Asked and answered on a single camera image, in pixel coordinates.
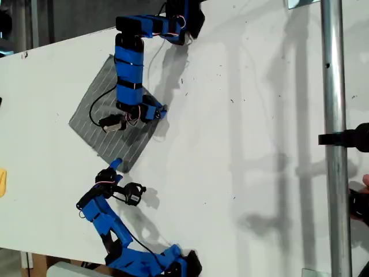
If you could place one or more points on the steel post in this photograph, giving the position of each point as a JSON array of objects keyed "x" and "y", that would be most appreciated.
[{"x": 334, "y": 86}]

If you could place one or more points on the black round object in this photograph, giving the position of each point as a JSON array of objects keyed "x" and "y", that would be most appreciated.
[{"x": 5, "y": 21}]

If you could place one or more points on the black object with white marks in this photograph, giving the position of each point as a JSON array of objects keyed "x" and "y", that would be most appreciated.
[{"x": 359, "y": 205}]

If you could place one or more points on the grey metal bar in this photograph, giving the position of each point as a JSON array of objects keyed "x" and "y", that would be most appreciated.
[{"x": 34, "y": 23}]

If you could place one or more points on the metal plate bracket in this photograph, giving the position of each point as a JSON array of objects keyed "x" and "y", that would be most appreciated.
[{"x": 297, "y": 3}]

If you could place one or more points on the black clamp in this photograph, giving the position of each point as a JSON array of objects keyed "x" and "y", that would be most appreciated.
[{"x": 354, "y": 138}]

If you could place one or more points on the person's hand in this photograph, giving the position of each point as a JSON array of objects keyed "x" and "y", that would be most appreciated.
[{"x": 366, "y": 180}]

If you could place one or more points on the grey and black camera box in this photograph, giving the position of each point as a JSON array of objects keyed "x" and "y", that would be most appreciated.
[{"x": 111, "y": 124}]

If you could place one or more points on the grey striped towel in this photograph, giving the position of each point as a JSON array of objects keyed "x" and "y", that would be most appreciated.
[{"x": 115, "y": 150}]

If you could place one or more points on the yellow object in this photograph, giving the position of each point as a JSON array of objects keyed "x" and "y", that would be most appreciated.
[{"x": 2, "y": 184}]

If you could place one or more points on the white box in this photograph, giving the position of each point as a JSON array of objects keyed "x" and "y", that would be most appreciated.
[{"x": 63, "y": 271}]

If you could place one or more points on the wooden table support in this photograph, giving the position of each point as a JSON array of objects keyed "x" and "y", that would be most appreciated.
[{"x": 39, "y": 261}]

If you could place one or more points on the short black camera stalk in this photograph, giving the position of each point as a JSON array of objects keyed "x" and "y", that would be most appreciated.
[{"x": 119, "y": 190}]

